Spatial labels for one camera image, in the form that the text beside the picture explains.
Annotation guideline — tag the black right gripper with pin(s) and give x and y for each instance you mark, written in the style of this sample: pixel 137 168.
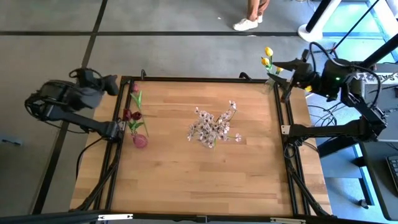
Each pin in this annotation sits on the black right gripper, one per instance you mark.
pixel 309 77

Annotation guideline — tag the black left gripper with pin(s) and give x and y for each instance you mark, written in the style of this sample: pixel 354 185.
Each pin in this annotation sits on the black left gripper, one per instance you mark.
pixel 91 80

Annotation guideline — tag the pink glass vase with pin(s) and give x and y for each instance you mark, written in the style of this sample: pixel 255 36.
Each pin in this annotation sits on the pink glass vase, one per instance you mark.
pixel 140 141

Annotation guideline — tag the white blossom branch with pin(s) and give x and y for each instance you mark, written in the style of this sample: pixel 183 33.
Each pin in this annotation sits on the white blossom branch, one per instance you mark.
pixel 232 104
pixel 208 132

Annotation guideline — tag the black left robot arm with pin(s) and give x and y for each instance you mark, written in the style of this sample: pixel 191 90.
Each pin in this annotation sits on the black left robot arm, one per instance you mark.
pixel 77 119

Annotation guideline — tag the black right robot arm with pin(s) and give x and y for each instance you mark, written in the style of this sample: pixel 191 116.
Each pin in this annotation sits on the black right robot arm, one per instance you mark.
pixel 326 130

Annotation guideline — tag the clear glass vase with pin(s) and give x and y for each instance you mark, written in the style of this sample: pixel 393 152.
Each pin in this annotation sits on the clear glass vase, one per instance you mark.
pixel 271 83

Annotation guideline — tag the small yellow tag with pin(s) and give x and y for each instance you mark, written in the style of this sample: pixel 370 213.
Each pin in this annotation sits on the small yellow tag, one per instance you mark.
pixel 308 88

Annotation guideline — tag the black clamp hook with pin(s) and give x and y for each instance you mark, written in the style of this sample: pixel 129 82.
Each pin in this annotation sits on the black clamp hook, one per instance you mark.
pixel 245 75
pixel 143 74

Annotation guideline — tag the white column base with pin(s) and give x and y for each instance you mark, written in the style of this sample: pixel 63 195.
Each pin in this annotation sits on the white column base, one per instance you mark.
pixel 314 31

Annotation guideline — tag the person's white shoe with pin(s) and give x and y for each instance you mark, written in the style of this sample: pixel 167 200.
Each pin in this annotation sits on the person's white shoe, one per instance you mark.
pixel 253 9

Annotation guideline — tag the black tripod stand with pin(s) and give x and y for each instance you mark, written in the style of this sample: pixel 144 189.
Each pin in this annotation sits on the black tripod stand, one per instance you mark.
pixel 357 23

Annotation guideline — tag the wooden table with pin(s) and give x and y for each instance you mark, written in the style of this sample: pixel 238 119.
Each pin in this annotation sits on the wooden table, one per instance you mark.
pixel 203 80

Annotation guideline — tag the thick black pole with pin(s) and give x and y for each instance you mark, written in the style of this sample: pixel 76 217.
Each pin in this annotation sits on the thick black pole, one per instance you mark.
pixel 381 53

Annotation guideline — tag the white printed label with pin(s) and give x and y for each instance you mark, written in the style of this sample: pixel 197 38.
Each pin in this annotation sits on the white printed label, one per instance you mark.
pixel 387 77

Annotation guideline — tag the black desk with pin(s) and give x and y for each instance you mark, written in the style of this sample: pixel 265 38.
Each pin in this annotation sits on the black desk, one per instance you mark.
pixel 393 102

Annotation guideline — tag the grey floor object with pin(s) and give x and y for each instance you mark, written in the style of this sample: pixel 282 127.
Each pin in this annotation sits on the grey floor object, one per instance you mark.
pixel 11 141

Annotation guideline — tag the black keyboard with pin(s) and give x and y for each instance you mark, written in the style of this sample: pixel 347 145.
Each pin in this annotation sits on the black keyboard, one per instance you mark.
pixel 393 172

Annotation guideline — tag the grey side desk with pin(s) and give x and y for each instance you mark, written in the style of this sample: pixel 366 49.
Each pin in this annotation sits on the grey side desk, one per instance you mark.
pixel 379 186

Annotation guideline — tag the black horizontal bar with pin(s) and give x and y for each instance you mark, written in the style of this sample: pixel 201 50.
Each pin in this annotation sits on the black horizontal bar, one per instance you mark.
pixel 46 217

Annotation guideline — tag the black caster wheel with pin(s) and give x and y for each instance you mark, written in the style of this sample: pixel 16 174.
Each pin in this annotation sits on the black caster wheel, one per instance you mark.
pixel 363 203

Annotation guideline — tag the silver metal bracket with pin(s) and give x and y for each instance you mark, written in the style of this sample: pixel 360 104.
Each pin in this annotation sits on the silver metal bracket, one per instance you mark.
pixel 115 216
pixel 287 221

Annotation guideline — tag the small silver bracket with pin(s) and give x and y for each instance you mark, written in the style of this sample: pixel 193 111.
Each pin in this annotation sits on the small silver bracket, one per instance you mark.
pixel 201 219

